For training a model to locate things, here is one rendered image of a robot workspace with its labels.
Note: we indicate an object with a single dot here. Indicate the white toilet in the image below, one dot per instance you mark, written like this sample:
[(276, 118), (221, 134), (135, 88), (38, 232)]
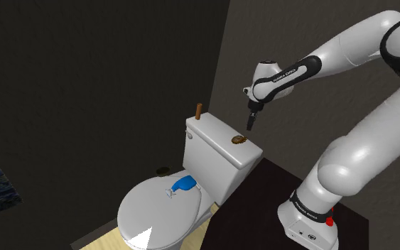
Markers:
[(161, 211)]

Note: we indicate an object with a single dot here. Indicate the dark robot stand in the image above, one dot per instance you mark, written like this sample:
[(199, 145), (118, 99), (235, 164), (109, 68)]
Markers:
[(251, 211)]

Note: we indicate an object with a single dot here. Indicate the brown round lump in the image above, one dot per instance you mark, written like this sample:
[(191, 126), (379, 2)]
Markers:
[(238, 139)]

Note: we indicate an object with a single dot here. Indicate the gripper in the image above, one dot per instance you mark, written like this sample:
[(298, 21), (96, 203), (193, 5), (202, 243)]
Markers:
[(252, 117)]

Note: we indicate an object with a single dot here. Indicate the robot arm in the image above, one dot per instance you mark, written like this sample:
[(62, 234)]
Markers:
[(359, 155)]

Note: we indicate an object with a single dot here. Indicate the blue spray bottle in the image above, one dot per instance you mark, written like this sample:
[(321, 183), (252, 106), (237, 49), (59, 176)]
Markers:
[(183, 184)]

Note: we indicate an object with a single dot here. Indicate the brown cylinder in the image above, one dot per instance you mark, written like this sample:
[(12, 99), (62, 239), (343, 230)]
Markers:
[(198, 111)]

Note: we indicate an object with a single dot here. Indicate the dark round dish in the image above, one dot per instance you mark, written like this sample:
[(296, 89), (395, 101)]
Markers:
[(163, 170)]

